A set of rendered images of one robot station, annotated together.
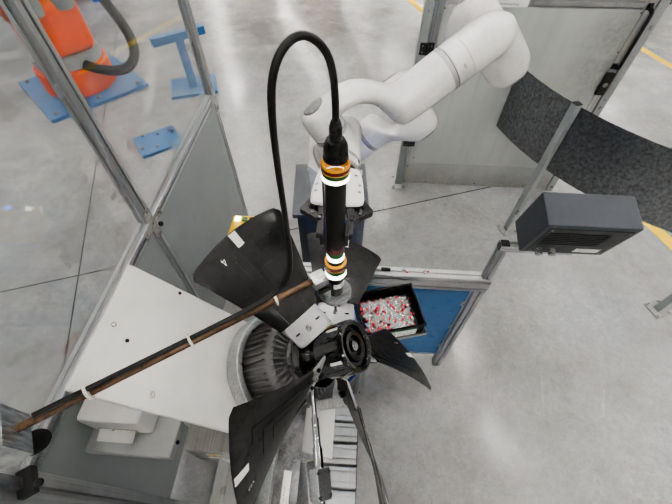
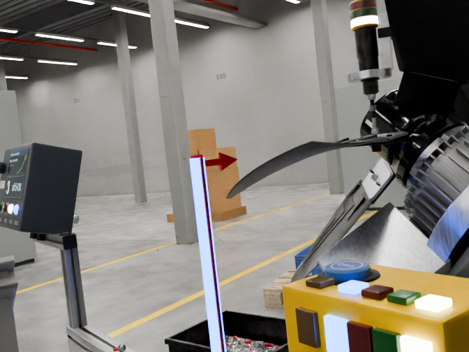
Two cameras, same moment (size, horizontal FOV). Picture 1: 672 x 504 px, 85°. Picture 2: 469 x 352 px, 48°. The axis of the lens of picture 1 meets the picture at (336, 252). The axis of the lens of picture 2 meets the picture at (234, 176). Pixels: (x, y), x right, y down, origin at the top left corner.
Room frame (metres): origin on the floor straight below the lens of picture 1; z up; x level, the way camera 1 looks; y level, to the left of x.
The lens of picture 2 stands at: (1.16, 0.53, 1.20)
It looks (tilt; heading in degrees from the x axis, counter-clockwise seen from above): 3 degrees down; 231
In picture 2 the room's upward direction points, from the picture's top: 6 degrees counter-clockwise
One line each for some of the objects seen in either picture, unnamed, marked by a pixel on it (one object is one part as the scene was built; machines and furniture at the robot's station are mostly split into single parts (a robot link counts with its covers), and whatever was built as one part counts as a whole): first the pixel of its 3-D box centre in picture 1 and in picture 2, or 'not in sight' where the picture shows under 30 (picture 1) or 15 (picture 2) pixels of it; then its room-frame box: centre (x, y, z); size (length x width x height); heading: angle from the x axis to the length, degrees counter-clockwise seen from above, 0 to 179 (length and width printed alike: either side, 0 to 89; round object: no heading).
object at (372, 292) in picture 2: not in sight; (377, 292); (0.84, 0.28, 1.08); 0.02 x 0.02 x 0.01; 86
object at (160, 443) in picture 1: (153, 389); not in sight; (0.35, 0.56, 0.85); 0.36 x 0.24 x 0.03; 176
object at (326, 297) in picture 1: (331, 283); (373, 48); (0.42, 0.01, 1.33); 0.09 x 0.07 x 0.10; 121
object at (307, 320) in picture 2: not in sight; (308, 327); (0.86, 0.22, 1.04); 0.02 x 0.01 x 0.03; 86
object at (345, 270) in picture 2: not in sight; (347, 272); (0.80, 0.23, 1.08); 0.04 x 0.04 x 0.02
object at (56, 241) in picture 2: (535, 247); (52, 237); (0.74, -0.65, 1.04); 0.24 x 0.03 x 0.03; 86
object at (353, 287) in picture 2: not in sight; (353, 287); (0.83, 0.26, 1.08); 0.02 x 0.02 x 0.01; 86
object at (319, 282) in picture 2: not in sight; (319, 282); (0.84, 0.22, 1.08); 0.02 x 0.02 x 0.01; 86
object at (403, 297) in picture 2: not in sight; (403, 297); (0.84, 0.31, 1.08); 0.02 x 0.02 x 0.01; 86
